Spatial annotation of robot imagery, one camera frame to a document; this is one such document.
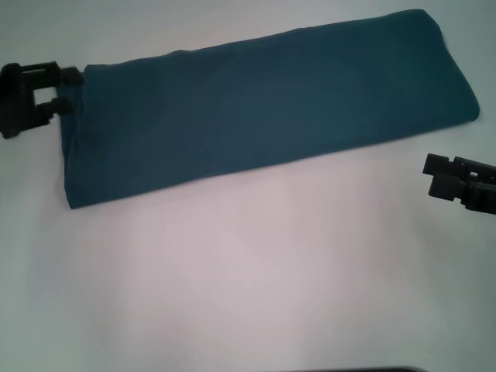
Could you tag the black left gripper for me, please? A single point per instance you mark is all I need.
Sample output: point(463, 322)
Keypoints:
point(17, 100)

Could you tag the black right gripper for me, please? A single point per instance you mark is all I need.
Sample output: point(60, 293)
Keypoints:
point(480, 186)

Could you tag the blue shirt with pink print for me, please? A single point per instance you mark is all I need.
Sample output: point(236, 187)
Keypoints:
point(252, 108)

